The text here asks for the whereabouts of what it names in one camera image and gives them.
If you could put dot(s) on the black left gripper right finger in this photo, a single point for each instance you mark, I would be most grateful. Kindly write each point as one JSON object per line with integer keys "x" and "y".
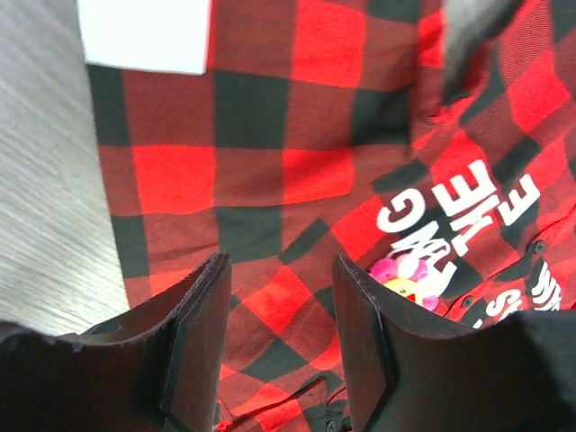
{"x": 408, "y": 369}

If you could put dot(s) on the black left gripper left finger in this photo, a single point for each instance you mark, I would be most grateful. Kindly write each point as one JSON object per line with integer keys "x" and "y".
{"x": 153, "y": 368}

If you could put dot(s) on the pink white flower brooch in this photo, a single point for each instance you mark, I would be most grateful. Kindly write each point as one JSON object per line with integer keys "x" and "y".
{"x": 410, "y": 277}

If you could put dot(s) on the red black plaid shirt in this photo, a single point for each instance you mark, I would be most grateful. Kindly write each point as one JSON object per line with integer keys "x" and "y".
{"x": 321, "y": 128}

